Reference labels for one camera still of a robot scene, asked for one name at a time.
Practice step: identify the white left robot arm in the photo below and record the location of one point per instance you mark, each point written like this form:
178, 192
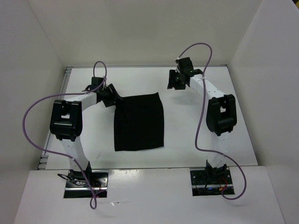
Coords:
67, 124

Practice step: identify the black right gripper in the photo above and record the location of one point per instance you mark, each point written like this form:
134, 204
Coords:
171, 82

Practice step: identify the grey aluminium table edge rail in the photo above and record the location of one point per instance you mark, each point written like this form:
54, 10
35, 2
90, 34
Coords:
56, 111

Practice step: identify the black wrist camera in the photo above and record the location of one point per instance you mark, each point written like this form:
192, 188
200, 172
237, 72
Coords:
97, 84
184, 65

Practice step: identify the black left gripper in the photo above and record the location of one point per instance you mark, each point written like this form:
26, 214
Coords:
114, 95

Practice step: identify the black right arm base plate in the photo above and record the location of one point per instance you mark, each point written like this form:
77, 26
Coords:
202, 186

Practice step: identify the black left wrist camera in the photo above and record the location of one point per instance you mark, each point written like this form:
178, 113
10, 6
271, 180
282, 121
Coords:
97, 84

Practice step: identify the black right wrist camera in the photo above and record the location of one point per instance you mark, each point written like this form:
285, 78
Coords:
184, 65

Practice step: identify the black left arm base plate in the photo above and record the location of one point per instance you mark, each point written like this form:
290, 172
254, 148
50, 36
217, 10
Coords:
77, 187

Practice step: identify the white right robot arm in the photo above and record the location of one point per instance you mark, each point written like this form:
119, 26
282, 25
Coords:
219, 108

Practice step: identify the black skirt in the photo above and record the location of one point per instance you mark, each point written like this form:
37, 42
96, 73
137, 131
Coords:
139, 123

